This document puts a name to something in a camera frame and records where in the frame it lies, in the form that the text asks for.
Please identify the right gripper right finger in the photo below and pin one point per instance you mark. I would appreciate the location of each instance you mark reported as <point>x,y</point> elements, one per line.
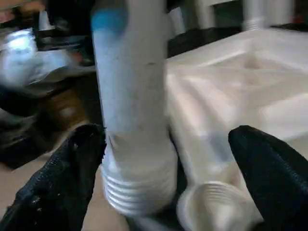
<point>276,178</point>

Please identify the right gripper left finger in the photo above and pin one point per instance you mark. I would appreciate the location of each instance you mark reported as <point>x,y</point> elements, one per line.
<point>57,187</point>

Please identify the white plastic table top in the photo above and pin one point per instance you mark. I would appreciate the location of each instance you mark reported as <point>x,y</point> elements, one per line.
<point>240,96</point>

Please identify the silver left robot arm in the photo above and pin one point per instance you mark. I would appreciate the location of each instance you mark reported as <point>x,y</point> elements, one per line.
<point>33,62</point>

